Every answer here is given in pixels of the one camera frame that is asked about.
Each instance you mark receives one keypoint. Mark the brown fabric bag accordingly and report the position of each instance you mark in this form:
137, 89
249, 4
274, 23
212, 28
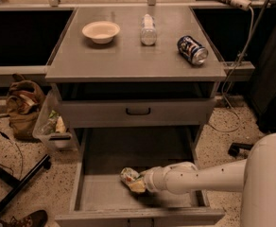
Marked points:
24, 103

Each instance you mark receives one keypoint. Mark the brown shoe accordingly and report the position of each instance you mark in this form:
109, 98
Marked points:
36, 219

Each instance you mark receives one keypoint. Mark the clear plastic storage bin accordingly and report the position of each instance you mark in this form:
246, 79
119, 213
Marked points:
50, 128

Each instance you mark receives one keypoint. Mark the black metal stand legs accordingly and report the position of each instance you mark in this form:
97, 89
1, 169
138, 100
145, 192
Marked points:
18, 184

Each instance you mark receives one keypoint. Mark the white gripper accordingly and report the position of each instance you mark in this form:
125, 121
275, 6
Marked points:
152, 179

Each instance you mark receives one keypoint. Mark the closed grey top drawer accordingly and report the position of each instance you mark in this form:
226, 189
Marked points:
136, 113

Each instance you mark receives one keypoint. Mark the green white 7up can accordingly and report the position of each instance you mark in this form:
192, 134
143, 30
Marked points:
129, 176

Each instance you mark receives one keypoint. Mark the blue pepsi can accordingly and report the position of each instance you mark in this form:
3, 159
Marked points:
194, 52

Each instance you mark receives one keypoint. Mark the open grey middle drawer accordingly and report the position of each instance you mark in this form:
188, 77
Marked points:
100, 199

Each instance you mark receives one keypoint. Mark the black office chair base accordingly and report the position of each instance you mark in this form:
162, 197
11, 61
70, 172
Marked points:
235, 148

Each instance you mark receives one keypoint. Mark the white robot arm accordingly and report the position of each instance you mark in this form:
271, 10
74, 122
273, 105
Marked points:
254, 178

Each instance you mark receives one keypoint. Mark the grey drawer cabinet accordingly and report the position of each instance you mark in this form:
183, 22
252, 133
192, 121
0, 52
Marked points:
126, 69

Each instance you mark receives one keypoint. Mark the white paper bowl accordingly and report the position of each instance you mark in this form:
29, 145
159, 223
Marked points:
101, 32

